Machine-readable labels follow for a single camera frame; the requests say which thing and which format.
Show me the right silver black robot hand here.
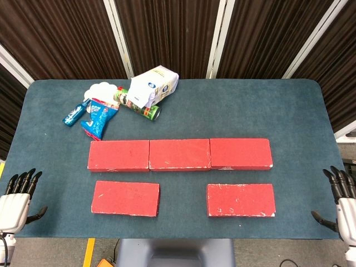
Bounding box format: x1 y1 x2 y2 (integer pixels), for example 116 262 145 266
310 165 356 241

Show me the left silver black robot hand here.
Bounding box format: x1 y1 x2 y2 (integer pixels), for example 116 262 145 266
0 167 48 234

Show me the red brick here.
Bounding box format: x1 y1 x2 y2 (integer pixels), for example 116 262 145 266
206 183 276 217
87 140 151 171
209 138 273 171
149 139 212 171
91 180 161 217

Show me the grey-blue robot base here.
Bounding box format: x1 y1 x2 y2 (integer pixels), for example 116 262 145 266
115 238 236 267

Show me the brown ribbed partition panel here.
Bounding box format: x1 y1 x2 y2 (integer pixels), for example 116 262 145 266
113 0 223 80
0 0 128 81
216 0 334 80
289 0 356 133
0 63 28 161

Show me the blue plastic bottle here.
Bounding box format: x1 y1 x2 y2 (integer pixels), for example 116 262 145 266
62 98 92 127

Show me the blue snack bag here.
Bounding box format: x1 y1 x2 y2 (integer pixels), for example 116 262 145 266
80 99 119 141

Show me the red white snack packet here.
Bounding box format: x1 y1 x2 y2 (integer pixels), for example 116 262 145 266
89 97 120 109

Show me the white plate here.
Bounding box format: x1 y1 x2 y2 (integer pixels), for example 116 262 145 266
83 81 119 102

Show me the green chips can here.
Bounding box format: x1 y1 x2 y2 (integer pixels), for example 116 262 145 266
113 86 161 121

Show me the blue felt table cover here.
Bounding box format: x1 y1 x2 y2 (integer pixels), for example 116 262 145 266
0 78 348 240

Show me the white paper flour bag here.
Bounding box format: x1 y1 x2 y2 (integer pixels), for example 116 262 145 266
130 65 180 108

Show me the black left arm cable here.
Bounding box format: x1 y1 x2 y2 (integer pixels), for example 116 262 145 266
0 235 11 265

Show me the white partition frame post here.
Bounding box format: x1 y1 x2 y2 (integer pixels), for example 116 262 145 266
282 0 343 80
102 0 136 80
0 44 36 90
205 0 237 80

